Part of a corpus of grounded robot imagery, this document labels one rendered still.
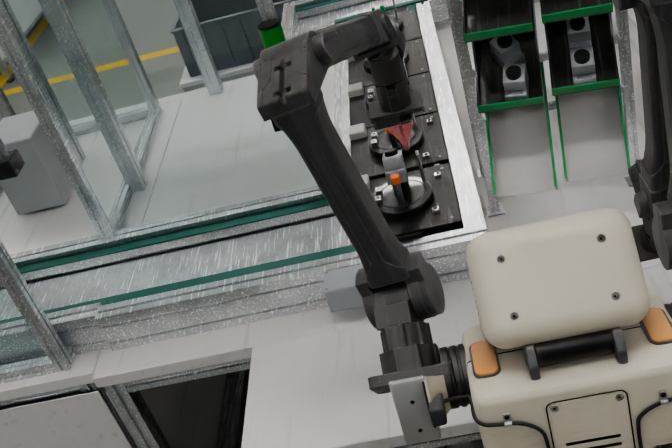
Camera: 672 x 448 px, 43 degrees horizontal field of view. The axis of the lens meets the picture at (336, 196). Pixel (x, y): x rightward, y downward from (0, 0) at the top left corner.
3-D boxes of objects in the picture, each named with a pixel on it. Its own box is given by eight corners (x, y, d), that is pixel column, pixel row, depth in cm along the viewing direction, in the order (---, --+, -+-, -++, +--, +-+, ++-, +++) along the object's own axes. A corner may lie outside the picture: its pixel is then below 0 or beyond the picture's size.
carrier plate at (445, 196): (463, 227, 183) (461, 220, 182) (355, 250, 187) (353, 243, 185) (450, 169, 203) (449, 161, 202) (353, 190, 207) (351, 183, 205)
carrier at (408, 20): (423, 42, 266) (415, 5, 259) (349, 61, 269) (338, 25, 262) (417, 13, 286) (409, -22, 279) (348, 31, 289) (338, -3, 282)
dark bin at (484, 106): (544, 104, 170) (540, 82, 164) (479, 113, 174) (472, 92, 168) (534, -2, 184) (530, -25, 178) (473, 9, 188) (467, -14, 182)
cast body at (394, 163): (407, 181, 187) (400, 151, 185) (387, 186, 188) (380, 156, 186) (407, 171, 195) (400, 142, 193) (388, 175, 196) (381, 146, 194)
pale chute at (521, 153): (558, 190, 179) (557, 186, 175) (495, 197, 183) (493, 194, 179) (543, 63, 184) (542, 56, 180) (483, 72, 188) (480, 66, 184)
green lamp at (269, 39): (286, 48, 183) (279, 27, 180) (264, 53, 184) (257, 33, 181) (287, 39, 187) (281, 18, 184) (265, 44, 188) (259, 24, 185)
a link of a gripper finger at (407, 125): (382, 145, 167) (370, 104, 161) (417, 136, 165) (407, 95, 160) (383, 163, 161) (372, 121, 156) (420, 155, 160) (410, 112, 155)
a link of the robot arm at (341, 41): (263, 95, 115) (333, 68, 111) (247, 56, 115) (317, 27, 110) (351, 54, 155) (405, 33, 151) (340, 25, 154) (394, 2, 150)
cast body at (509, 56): (526, 63, 176) (522, 42, 170) (509, 75, 176) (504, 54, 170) (502, 40, 180) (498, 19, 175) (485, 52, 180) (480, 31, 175)
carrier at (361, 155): (450, 165, 204) (440, 121, 198) (353, 187, 208) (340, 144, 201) (439, 118, 225) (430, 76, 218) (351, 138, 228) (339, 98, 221)
